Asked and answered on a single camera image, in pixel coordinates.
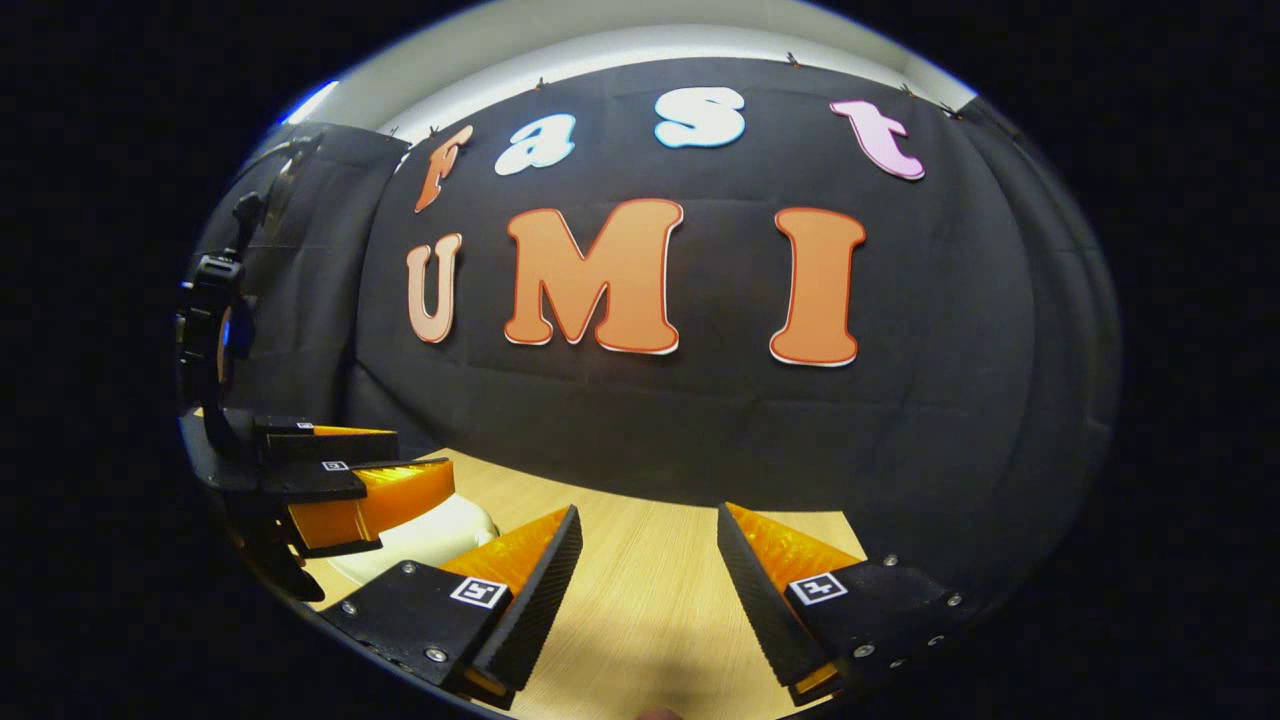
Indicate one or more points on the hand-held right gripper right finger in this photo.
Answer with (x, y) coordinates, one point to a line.
(765, 610)

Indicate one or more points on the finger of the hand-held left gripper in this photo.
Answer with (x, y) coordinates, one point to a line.
(300, 445)
(320, 482)

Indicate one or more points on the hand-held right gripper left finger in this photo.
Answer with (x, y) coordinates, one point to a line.
(530, 610)

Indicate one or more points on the cream yellow suitcase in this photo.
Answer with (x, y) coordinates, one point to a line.
(440, 535)

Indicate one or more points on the black backdrop cloth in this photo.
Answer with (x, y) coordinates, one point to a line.
(700, 420)

